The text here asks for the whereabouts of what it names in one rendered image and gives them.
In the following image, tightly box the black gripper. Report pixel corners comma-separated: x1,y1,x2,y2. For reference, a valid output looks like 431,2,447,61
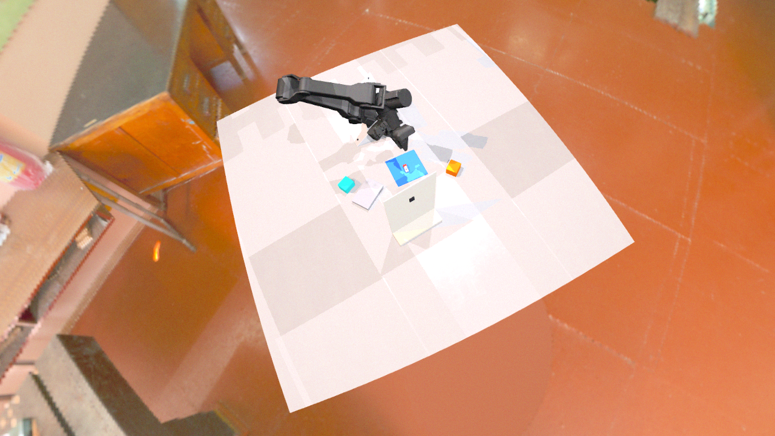
377,109,415,151

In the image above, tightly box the cyan cube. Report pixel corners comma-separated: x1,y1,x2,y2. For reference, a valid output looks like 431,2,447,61
338,177,355,194

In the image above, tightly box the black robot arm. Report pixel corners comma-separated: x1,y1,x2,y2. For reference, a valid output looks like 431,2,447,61
275,74,412,140

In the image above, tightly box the blue square mat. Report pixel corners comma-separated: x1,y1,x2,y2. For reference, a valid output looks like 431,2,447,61
386,150,427,187

